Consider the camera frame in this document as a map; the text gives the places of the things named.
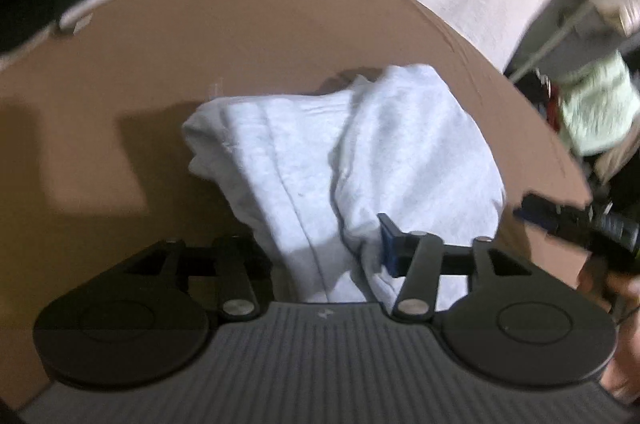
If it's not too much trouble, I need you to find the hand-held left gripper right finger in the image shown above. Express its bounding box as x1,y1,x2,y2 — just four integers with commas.
377,213,535,323

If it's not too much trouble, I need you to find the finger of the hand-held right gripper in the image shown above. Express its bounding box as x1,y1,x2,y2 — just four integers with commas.
514,193,593,250

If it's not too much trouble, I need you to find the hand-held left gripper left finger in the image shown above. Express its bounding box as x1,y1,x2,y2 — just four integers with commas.
122,236,273,322

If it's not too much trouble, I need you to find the light grey shirt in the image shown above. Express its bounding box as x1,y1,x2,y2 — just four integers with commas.
181,64,505,305

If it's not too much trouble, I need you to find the person's right forearm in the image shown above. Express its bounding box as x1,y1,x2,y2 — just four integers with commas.
602,309,640,405

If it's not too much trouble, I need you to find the person's right hand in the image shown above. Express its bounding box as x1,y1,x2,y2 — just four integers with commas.
577,256,640,320

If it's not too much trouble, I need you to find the light green cloth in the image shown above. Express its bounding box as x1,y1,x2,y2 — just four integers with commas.
556,51,640,157

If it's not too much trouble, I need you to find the metal rack rod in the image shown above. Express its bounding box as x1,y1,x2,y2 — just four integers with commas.
505,1,598,80

